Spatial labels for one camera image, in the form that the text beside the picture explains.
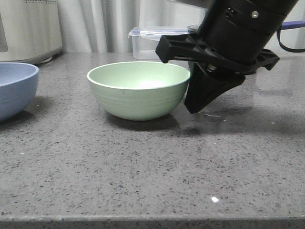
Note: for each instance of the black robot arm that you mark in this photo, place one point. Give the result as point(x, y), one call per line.
point(228, 45)

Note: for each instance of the light green bowl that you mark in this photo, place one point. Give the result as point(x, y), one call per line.
point(139, 91)

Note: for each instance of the light blue bowl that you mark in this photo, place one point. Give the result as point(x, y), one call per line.
point(18, 87)

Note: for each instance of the dark blue saucepan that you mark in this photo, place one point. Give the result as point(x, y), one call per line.
point(289, 25)

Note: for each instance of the clear plastic food container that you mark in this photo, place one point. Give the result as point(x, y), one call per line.
point(146, 39)

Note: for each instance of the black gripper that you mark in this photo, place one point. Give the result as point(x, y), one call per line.
point(233, 35)

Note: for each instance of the white kitchen appliance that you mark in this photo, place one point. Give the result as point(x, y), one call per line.
point(29, 30)

